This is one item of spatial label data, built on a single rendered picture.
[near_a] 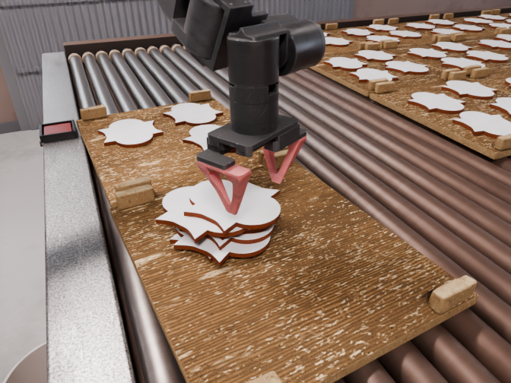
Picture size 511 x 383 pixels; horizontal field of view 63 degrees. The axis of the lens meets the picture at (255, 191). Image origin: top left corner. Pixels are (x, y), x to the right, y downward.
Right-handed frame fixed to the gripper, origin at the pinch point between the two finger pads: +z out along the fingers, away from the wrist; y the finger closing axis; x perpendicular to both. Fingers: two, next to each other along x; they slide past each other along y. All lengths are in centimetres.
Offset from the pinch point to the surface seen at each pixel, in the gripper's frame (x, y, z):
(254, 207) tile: 0.9, 0.8, 3.3
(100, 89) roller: 82, 31, 8
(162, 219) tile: 9.8, -8.1, 4.1
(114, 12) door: 263, 167, 15
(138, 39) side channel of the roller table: 117, 73, 5
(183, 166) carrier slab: 24.8, 9.8, 7.9
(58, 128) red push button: 62, 6, 8
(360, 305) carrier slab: -17.0, -2.0, 8.7
